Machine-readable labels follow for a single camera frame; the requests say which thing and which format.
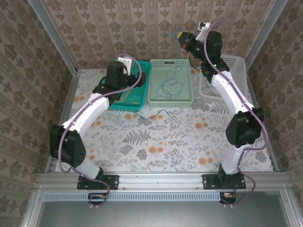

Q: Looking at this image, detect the thin light blue cable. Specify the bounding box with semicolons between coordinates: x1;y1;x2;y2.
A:
163;27;182;95
155;79;184;101

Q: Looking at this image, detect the thin yellow cable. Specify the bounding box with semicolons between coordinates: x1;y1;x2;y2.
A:
118;89;141;105
120;91;137;105

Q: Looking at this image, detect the thin dark blue cable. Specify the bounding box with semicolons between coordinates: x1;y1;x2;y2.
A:
205;79;215;96
134;109;171;121

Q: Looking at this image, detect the white plastic mesh basket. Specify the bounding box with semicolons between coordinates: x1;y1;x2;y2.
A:
200;53;248;100

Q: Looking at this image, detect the teal plastic mesh basket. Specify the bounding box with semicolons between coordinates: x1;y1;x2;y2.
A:
107;59;152;113

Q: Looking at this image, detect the mint green plastic basket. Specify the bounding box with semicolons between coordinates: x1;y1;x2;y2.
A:
148;59;194;108

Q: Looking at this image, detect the floral table cloth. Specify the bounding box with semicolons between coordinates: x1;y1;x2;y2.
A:
55;67;275;172

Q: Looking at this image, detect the grey metal panel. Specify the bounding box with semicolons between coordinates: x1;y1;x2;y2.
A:
35;200;294;227

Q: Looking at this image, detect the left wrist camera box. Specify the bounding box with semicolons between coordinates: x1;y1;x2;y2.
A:
117;58;132;76

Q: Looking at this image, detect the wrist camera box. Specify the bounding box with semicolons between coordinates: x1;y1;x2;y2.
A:
198;20;212;41
117;58;132;76

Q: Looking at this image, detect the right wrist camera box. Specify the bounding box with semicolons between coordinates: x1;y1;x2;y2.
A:
198;20;212;41

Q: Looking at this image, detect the thin black wrist wire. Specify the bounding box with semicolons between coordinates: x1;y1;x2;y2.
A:
189;54;203;71

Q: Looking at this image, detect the aluminium frame post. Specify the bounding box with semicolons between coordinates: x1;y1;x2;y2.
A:
245;0;288;69
28;0;79;71

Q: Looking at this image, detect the aluminium side rail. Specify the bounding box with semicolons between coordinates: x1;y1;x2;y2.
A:
246;70;280;171
45;70;81;172

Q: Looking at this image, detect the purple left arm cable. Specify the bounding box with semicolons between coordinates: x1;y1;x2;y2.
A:
58;54;143;206

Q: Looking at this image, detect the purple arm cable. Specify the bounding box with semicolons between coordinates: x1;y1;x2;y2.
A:
203;17;270;206
58;54;143;206

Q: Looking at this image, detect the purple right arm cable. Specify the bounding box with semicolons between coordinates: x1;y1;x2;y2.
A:
203;17;270;206

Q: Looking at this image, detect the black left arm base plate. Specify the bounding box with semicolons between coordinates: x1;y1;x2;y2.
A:
77;174;119;191

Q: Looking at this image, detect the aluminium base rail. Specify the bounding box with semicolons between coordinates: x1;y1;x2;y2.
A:
35;172;292;190

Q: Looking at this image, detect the grey slotted cable duct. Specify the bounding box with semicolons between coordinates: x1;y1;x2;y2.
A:
44;192;221;202

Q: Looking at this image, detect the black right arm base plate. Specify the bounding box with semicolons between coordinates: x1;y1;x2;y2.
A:
202;174;246;190

